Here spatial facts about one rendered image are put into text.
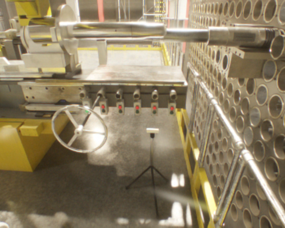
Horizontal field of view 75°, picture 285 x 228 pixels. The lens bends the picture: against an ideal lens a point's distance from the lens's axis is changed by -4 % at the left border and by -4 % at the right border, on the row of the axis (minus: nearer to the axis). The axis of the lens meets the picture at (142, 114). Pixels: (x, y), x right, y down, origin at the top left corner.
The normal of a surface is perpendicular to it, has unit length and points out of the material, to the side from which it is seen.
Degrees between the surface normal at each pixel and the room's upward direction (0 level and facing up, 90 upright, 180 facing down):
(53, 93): 90
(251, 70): 90
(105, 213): 0
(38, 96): 90
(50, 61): 90
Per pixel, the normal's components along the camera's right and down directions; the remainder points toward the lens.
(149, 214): 0.00, -0.87
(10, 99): -0.05, 0.49
